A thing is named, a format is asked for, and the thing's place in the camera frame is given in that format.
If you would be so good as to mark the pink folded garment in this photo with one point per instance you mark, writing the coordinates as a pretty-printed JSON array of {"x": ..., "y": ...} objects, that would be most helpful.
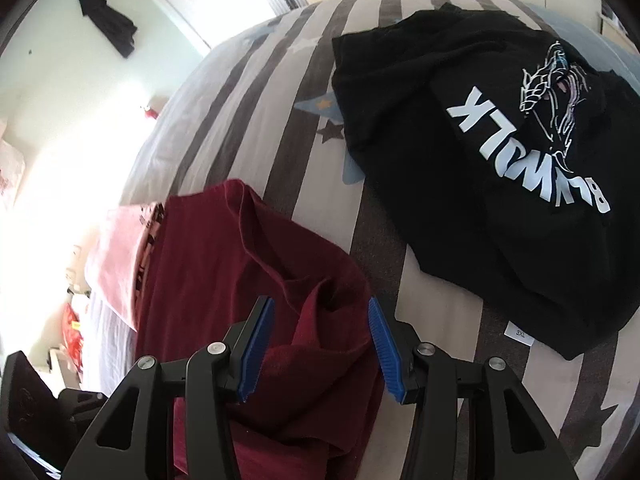
[{"x": 117, "y": 260}]

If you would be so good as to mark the red plastic bag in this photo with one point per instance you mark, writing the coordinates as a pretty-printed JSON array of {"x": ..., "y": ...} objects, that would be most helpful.
[{"x": 72, "y": 330}]

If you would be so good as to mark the red fire extinguisher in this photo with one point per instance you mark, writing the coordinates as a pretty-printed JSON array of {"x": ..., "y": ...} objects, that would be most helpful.
[{"x": 148, "y": 114}]

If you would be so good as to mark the cream nightstand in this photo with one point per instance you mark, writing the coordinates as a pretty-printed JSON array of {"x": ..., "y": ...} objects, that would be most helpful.
[{"x": 612, "y": 22}]

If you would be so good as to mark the striped star-print bed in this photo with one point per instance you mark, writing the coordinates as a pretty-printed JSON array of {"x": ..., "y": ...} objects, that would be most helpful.
[{"x": 280, "y": 110}]

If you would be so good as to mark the black printed t-shirt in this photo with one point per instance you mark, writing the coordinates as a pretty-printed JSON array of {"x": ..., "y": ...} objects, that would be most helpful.
[{"x": 425, "y": 160}]

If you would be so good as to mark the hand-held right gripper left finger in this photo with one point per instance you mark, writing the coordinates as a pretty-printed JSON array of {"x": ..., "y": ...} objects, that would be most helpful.
[{"x": 257, "y": 350}]

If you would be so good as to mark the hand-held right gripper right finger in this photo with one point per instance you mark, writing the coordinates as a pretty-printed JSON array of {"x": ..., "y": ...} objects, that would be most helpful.
[{"x": 384, "y": 355}]

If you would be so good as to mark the maroon t-shirt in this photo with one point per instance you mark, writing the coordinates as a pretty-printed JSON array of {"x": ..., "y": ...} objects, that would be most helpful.
[{"x": 210, "y": 260}]

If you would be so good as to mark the black hanging garment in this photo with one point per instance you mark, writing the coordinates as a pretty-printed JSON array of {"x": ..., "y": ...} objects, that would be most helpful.
[{"x": 107, "y": 22}]

